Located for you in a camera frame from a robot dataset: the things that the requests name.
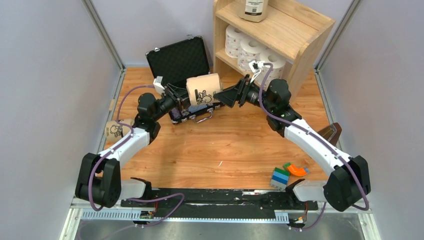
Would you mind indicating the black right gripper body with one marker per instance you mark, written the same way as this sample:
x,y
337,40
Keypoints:
x,y
249,94

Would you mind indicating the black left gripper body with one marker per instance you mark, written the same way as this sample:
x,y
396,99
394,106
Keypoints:
x,y
172,100

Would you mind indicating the floral toilet roll one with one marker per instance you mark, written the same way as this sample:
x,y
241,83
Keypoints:
x,y
250,50

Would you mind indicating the floral toilet roll two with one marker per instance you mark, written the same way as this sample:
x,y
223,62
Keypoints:
x,y
278,62

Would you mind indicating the floral toilet roll three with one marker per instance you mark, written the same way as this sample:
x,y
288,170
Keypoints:
x,y
233,37

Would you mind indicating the brown roll labelled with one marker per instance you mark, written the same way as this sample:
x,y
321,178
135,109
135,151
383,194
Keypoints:
x,y
252,10

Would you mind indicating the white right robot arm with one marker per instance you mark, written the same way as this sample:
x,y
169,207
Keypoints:
x,y
348,177

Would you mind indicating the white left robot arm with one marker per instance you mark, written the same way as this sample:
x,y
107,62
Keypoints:
x,y
99,181

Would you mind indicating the wooden shelf unit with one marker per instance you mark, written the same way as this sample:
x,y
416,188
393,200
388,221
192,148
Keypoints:
x,y
291,29

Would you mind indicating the black poker chip case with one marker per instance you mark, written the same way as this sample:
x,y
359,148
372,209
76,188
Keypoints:
x,y
177,62

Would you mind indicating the orange curved toy piece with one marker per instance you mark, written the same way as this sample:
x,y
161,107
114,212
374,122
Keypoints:
x,y
295,171

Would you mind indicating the brown metronome with glass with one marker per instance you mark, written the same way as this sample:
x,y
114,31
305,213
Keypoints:
x,y
331,133

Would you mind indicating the blue green block stack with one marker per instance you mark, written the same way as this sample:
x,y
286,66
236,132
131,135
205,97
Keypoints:
x,y
279,179

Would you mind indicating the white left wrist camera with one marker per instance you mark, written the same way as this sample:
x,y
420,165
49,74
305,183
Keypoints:
x,y
157,83

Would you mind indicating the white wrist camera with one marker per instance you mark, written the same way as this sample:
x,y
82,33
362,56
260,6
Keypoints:
x,y
157,83
256,66

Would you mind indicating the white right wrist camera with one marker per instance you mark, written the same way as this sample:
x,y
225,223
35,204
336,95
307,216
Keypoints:
x,y
256,66

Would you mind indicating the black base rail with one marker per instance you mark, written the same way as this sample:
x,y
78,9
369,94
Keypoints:
x,y
222,203

